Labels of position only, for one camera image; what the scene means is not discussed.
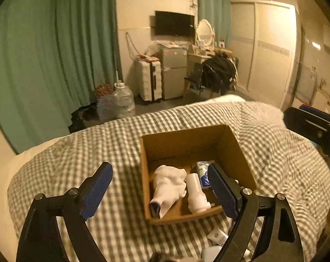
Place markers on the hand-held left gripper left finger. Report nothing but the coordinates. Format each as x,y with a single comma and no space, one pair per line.
97,189

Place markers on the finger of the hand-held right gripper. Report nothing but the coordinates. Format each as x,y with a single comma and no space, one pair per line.
296,120
316,112

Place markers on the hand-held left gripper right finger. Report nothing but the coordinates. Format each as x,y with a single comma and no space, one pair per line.
222,188

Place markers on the brown cardboard box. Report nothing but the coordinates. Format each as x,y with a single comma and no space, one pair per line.
181,147

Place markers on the blue and white packet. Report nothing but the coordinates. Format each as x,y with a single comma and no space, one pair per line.
203,172

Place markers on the white plastic bottle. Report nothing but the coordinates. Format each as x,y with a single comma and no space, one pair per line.
196,193

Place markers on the grey checked blanket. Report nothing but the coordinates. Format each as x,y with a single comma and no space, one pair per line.
94,144

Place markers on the white sock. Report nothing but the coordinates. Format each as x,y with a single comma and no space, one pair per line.
169,185

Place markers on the white rounded container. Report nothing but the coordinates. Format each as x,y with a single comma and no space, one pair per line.
211,254

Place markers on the dark shoes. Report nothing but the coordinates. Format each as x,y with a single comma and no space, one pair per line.
83,114

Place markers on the white sliding wardrobe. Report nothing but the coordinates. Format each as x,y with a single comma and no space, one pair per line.
266,49

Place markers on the clear plastic bag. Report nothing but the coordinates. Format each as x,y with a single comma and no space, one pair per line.
106,107

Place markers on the pile of black clothes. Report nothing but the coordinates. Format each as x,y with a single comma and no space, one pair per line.
218,72

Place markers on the dark furry object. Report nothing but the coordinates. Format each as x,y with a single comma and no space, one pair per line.
160,258

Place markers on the clear water jug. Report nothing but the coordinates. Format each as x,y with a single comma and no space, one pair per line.
125,99

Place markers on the patterned red bag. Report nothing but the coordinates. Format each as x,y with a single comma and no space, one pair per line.
103,90

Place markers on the wooden chair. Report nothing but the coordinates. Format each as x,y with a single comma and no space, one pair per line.
190,83

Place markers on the wooden dressing table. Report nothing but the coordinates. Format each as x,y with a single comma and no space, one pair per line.
195,60

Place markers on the white suitcase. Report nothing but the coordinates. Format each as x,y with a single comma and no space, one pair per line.
150,80

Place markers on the small silver fridge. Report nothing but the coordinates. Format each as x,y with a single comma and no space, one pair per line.
173,73

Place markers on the white oval mirror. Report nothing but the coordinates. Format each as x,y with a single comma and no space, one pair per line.
204,31

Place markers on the narrow green curtain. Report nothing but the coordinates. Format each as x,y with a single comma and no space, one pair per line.
212,11

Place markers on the large green curtain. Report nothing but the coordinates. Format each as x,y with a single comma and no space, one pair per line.
50,54

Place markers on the black wall television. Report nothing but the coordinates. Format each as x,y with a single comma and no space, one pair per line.
174,23

